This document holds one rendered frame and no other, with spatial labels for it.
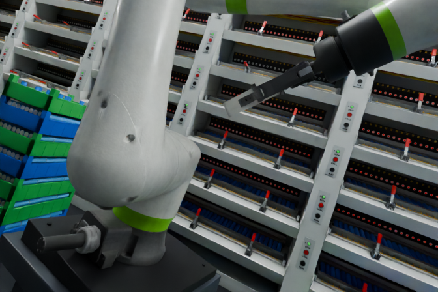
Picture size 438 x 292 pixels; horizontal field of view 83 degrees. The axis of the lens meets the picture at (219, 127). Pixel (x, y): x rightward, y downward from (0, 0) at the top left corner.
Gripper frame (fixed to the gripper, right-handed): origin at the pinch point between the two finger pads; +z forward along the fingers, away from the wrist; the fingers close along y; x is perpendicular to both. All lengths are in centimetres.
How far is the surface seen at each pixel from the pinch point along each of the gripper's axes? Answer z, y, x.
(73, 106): 67, -9, -28
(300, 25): -7, -98, -27
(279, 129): 14, -55, 15
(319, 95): -6, -64, 9
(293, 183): 16, -48, 37
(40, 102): 67, 1, -31
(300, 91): 1, -64, 5
